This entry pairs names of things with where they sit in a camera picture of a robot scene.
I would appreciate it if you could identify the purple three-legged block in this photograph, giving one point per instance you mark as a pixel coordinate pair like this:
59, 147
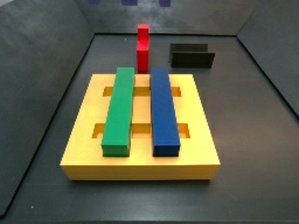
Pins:
163, 3

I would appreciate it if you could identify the yellow slotted board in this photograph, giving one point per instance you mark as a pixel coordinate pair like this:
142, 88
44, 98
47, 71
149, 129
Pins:
198, 161

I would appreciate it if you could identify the blue bar block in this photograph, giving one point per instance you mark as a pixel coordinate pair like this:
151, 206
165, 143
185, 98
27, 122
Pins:
165, 125

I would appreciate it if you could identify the green bar block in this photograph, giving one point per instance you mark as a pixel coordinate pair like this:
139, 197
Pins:
117, 136

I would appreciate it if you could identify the red stepped block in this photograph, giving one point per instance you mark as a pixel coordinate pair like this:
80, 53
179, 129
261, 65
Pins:
143, 48

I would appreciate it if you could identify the black angled bracket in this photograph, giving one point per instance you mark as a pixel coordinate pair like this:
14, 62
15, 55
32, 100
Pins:
191, 56

